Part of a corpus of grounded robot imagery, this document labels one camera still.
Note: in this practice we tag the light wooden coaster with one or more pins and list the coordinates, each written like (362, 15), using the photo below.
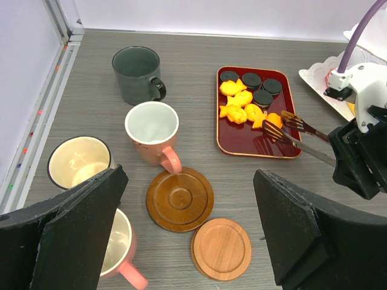
(221, 249)

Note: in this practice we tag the white three-tier stand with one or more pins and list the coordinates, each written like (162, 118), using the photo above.
(371, 48)

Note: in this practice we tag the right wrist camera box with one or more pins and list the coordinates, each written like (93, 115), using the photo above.
(365, 86)

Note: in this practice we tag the red dessert tray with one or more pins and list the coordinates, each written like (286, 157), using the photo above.
(241, 140)

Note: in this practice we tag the black round cookies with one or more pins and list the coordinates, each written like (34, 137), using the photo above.
(248, 88)

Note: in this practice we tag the dark brown wooden saucer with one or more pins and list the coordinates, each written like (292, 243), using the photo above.
(180, 203)

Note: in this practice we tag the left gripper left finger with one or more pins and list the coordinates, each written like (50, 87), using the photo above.
(60, 243)

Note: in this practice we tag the beige mug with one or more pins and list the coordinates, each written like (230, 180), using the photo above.
(78, 159)

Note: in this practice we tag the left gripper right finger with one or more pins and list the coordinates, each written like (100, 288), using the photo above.
(317, 243)

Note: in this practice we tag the pink mug white inside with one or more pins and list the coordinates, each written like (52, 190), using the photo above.
(153, 127)

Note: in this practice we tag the orange fish cookies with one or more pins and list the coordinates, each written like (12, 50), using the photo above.
(239, 107)

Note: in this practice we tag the metal serving tongs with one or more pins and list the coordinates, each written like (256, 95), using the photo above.
(294, 122)

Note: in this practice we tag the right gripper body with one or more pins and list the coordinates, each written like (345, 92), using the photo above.
(361, 157)

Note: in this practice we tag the dark green mug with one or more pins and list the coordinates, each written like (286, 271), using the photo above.
(137, 71)

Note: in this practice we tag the pink mug near arm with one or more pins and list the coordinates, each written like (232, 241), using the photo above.
(120, 251)

